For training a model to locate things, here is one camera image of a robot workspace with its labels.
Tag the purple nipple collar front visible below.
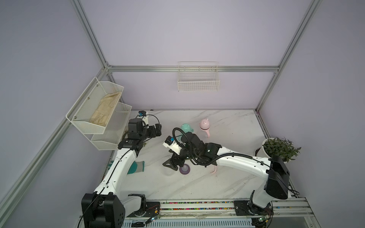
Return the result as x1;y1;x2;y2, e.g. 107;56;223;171
179;164;191;175

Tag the white mesh upper shelf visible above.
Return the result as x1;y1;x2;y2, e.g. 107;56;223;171
66;78;124;135

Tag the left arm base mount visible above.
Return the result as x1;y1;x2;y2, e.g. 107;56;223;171
123;193;161;217

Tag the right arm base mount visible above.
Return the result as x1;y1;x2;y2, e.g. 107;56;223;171
233;191;272;216

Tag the potted green plant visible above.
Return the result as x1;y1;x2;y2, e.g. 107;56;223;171
255;137;301;163

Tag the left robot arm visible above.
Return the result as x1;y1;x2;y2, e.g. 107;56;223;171
79;116;162;228

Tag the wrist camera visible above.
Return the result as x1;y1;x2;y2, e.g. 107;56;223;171
163;136;182;155
137;110;149;128

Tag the green rubber glove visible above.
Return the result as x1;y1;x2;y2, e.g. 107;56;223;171
127;161;145;174

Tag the beige cloth glove in shelf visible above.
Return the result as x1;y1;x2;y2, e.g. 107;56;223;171
89;92;122;127

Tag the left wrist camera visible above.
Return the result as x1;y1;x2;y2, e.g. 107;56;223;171
137;110;149;128

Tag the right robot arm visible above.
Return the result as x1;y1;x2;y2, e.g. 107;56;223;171
163;127;290;209

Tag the teal bottle cap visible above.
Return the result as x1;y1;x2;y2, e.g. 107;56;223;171
181;123;194;133

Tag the white mesh lower shelf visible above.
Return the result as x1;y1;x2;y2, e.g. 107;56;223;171
91;102;132;151

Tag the white wire wall basket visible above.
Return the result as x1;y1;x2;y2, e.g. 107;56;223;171
177;61;220;92

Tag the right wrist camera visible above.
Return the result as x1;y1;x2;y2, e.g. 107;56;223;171
163;136;182;155

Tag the aluminium front rail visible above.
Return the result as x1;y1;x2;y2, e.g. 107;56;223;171
141;198;314;219

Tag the white mesh shelf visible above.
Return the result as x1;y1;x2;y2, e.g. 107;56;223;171
66;78;124;135
91;102;132;151

